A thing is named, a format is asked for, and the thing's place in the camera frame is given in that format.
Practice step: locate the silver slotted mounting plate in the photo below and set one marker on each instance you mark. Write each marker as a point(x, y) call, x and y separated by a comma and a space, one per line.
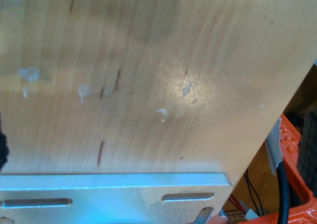
point(99, 186)

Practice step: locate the grey tape wrap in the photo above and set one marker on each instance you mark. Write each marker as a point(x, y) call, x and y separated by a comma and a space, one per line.
point(275, 147)

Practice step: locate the orange plastic crate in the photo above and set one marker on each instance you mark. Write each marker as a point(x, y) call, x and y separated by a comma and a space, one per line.
point(288, 139)

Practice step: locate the black braided sleeve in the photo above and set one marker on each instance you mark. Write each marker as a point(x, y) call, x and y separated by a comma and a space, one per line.
point(3, 144)
point(308, 147)

